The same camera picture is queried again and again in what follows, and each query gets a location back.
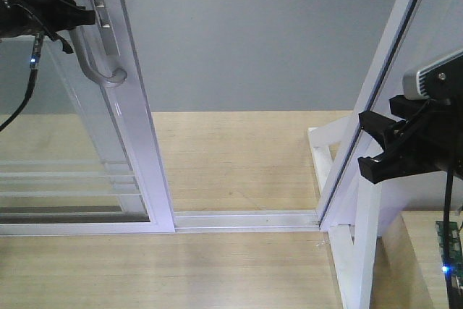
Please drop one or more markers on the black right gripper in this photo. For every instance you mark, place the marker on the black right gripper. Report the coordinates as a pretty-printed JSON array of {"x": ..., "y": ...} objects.
[{"x": 427, "y": 138}]

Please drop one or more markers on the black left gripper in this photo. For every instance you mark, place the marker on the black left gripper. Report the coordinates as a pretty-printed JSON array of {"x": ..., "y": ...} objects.
[{"x": 30, "y": 17}]

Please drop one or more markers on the grey door handle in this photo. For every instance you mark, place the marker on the grey door handle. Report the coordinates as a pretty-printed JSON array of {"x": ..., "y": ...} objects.
[{"x": 106, "y": 71}]

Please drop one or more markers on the white framed sliding glass door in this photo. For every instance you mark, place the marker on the white framed sliding glass door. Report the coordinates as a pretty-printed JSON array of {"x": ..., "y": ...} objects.
[{"x": 76, "y": 157}]

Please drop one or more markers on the silver door lock plate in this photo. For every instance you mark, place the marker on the silver door lock plate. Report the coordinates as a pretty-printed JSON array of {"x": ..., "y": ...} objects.
[{"x": 105, "y": 27}]

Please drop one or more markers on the aluminium floor track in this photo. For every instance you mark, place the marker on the aluminium floor track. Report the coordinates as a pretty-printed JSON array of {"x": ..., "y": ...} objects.
[{"x": 246, "y": 221}]

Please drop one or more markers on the green circuit board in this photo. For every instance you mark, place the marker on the green circuit board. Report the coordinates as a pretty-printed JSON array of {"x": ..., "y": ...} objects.
[{"x": 451, "y": 254}]

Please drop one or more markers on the white door frame post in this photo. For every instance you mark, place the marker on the white door frame post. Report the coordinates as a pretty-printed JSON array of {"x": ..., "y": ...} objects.
[{"x": 349, "y": 205}]

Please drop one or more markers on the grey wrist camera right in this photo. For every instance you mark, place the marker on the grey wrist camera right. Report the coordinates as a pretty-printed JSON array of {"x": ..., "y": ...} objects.
[{"x": 438, "y": 79}]

